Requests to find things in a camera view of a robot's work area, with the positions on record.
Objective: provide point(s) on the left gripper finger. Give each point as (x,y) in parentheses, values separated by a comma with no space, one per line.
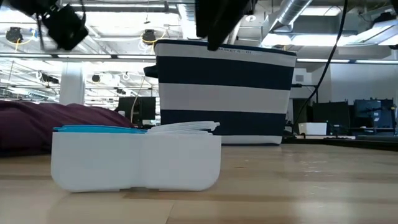
(65,28)

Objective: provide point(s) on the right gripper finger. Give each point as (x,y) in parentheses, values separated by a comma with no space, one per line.
(227,18)
(203,18)

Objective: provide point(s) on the maroon cloth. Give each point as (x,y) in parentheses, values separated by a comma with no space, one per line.
(46,124)

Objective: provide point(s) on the blue white pill organizer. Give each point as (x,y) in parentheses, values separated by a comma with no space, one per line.
(136,161)

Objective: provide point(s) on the navy white striped fabric basket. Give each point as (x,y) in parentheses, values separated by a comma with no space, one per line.
(224,71)

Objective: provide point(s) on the white column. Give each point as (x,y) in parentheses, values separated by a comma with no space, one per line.
(71,84)

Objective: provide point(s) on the black computer monitor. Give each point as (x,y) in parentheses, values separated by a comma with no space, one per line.
(146,109)
(331,113)

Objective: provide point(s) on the white box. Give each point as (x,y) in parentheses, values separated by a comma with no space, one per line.
(312,128)

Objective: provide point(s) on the blue lit screen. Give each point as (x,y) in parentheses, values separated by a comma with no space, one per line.
(374,113)

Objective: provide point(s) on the silver air duct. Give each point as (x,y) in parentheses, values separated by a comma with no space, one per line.
(290,12)

